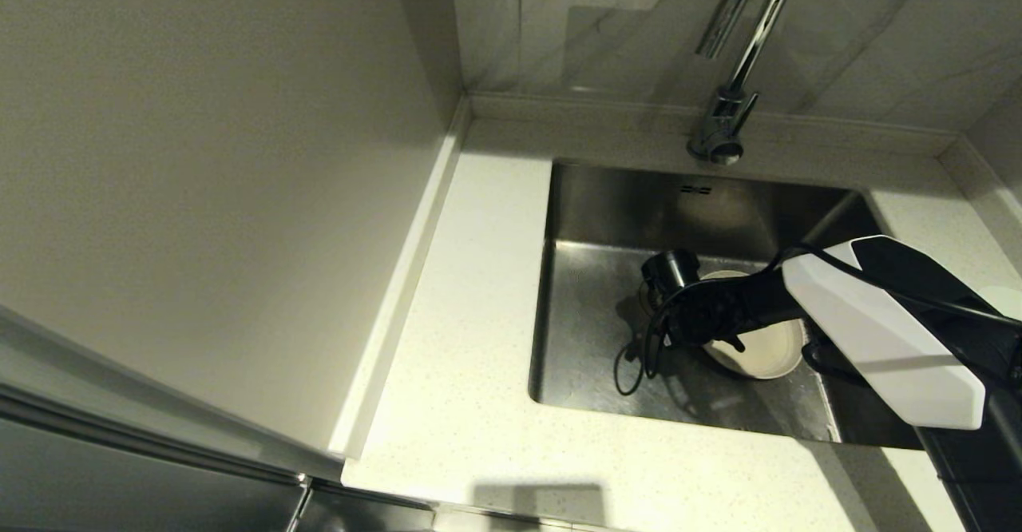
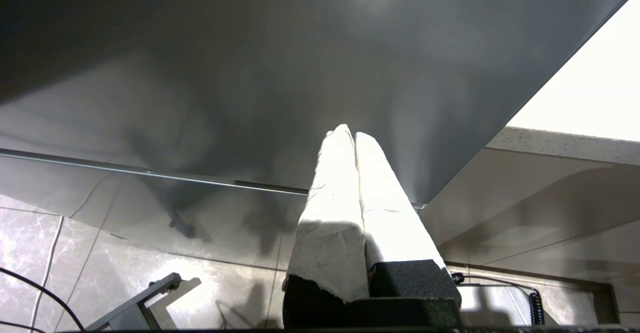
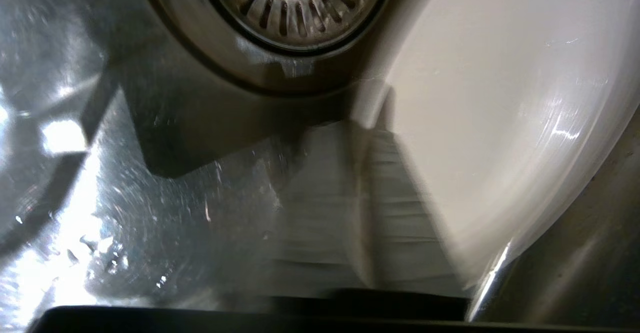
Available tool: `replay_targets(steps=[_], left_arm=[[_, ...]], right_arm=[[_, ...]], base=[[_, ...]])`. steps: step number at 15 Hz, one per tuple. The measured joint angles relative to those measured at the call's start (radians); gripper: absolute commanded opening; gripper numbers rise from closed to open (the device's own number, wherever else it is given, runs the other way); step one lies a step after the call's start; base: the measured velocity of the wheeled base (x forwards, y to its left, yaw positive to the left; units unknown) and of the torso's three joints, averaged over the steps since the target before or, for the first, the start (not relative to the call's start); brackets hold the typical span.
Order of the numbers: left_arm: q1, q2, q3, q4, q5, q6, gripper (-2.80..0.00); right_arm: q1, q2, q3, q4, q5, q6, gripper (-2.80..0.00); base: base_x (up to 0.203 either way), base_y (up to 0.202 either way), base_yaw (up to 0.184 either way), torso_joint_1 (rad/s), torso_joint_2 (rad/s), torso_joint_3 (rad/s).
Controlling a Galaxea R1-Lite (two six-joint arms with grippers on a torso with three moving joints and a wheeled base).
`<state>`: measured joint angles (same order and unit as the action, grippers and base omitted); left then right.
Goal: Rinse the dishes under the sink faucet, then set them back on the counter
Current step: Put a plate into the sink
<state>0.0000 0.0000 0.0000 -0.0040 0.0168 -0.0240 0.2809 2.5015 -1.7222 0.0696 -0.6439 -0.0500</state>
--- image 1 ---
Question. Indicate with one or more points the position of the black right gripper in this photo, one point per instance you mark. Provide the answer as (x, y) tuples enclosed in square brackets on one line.
[(718, 308)]

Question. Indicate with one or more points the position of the cream round plate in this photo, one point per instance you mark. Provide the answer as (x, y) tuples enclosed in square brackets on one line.
[(770, 352)]

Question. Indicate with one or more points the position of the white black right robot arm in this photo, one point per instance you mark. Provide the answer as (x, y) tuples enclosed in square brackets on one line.
[(878, 340)]

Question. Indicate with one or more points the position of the stainless steel sink basin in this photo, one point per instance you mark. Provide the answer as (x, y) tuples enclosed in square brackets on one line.
[(591, 340)]

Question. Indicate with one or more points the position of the chrome gooseneck faucet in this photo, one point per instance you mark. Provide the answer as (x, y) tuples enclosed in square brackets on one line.
[(722, 129)]

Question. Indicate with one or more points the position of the grey metal cabinet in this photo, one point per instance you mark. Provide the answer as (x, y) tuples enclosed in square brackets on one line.
[(120, 468)]

